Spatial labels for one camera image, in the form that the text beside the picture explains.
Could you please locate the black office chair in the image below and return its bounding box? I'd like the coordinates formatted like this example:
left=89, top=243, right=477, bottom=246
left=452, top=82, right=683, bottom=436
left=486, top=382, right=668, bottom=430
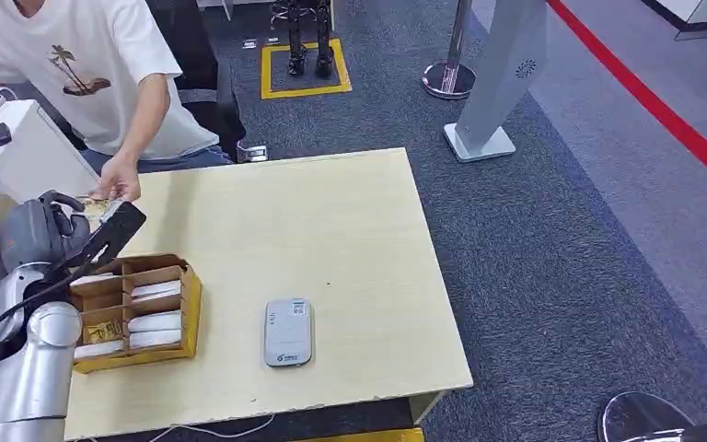
left=54, top=0, right=248, bottom=162

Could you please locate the white platform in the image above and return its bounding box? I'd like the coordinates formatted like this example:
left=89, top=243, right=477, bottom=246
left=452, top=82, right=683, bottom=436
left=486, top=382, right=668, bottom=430
left=644, top=0, right=707, bottom=41

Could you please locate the gold printed card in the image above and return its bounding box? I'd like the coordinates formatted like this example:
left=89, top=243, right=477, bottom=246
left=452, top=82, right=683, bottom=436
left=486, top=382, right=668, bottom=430
left=84, top=320, right=125, bottom=344

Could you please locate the person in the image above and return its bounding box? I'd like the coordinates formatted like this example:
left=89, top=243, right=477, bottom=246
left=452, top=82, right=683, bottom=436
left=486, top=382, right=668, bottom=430
left=0, top=0, right=234, bottom=204

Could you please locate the black robot leg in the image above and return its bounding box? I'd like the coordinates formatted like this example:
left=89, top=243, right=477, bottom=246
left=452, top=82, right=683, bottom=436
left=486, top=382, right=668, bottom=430
left=315, top=0, right=336, bottom=79
left=284, top=0, right=307, bottom=77

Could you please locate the white cabinet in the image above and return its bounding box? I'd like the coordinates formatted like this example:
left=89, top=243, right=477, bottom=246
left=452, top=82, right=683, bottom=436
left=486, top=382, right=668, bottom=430
left=0, top=99, right=101, bottom=203

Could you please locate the yellow floor tape square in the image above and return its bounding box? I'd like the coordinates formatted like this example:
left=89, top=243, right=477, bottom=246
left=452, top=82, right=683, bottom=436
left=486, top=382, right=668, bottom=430
left=260, top=38, right=354, bottom=100

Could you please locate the grey card reader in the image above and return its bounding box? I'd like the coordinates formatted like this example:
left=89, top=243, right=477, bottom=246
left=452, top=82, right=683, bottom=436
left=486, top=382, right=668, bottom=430
left=262, top=297, right=314, bottom=369

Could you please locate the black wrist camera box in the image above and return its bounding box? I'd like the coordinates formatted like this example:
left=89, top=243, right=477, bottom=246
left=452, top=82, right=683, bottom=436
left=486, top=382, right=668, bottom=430
left=64, top=200, right=147, bottom=270

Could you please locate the wooden card box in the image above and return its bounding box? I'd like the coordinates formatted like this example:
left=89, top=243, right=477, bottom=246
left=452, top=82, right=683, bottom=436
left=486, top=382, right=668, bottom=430
left=67, top=253, right=203, bottom=375

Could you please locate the glossy printed card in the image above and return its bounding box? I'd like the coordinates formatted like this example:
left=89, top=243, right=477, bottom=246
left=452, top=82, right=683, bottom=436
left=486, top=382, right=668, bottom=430
left=76, top=196, right=124, bottom=223

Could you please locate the white cable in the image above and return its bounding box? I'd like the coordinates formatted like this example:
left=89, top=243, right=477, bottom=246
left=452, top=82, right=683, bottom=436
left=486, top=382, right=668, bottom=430
left=145, top=414, right=276, bottom=442

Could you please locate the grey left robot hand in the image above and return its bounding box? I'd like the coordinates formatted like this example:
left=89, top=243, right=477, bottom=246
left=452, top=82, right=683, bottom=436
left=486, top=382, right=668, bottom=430
left=0, top=190, right=94, bottom=288

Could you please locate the chrome stanchion post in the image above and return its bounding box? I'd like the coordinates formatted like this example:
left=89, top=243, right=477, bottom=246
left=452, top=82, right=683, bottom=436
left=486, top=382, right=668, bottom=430
left=421, top=0, right=478, bottom=100

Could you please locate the person's hand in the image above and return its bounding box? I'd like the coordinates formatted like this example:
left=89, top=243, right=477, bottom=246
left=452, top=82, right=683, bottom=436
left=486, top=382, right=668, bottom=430
left=89, top=155, right=143, bottom=204

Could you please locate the chrome round base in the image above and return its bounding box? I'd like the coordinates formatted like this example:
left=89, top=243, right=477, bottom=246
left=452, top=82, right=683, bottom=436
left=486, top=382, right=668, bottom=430
left=597, top=391, right=696, bottom=442

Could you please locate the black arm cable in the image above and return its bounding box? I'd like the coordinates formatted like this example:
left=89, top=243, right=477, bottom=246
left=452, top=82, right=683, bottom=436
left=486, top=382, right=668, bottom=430
left=0, top=259, right=96, bottom=401

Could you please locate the grey kiosk stand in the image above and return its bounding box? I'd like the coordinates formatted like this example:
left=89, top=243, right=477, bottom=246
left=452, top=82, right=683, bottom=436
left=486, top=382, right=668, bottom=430
left=443, top=0, right=551, bottom=164

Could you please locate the metal chair foot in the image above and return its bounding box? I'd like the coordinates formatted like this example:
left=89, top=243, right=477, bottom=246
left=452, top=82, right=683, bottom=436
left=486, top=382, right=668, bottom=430
left=236, top=140, right=270, bottom=164

